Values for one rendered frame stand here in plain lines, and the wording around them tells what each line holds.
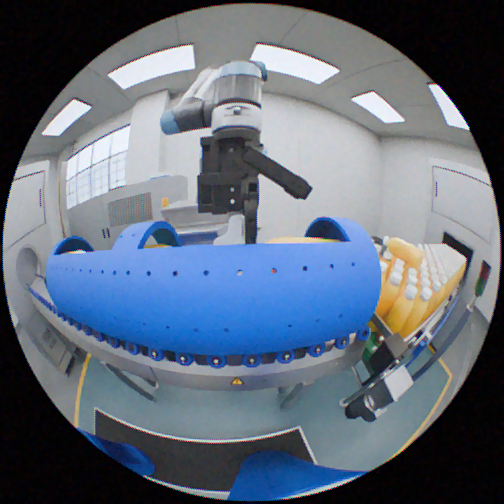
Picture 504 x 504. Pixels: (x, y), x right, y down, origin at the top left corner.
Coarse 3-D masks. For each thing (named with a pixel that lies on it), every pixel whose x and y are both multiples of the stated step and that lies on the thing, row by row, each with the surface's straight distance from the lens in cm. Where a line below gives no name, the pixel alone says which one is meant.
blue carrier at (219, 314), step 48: (144, 240) 29; (48, 288) 64; (96, 288) 32; (144, 288) 24; (192, 288) 21; (240, 288) 20; (288, 288) 21; (336, 288) 24; (144, 336) 30; (192, 336) 24; (240, 336) 23; (288, 336) 25; (336, 336) 33
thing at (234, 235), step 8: (232, 216) 23; (240, 216) 23; (232, 224) 23; (240, 224) 23; (232, 232) 23; (240, 232) 23; (216, 240) 23; (224, 240) 23; (232, 240) 23; (240, 240) 23
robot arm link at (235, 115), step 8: (232, 104) 24; (240, 104) 24; (248, 104) 25; (216, 112) 25; (224, 112) 24; (232, 112) 24; (240, 112) 24; (248, 112) 24; (256, 112) 25; (216, 120) 25; (224, 120) 24; (232, 120) 23; (240, 120) 23; (248, 120) 24; (256, 120) 24; (216, 128) 24; (224, 128) 24; (232, 128) 23; (240, 128) 23; (248, 128) 24; (256, 128) 24
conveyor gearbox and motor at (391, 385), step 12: (396, 372) 62; (372, 384) 70; (384, 384) 59; (396, 384) 60; (408, 384) 64; (360, 396) 77; (372, 396) 65; (384, 396) 61; (396, 396) 59; (348, 408) 82; (360, 408) 74; (372, 408) 68; (384, 408) 75; (372, 420) 82
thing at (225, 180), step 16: (208, 144) 24; (224, 144) 25; (240, 144) 24; (256, 144) 27; (208, 160) 25; (224, 160) 24; (240, 160) 24; (208, 176) 22; (224, 176) 22; (240, 176) 22; (256, 176) 22; (208, 192) 23; (224, 192) 22; (240, 192) 22; (208, 208) 22; (224, 208) 22; (240, 208) 22
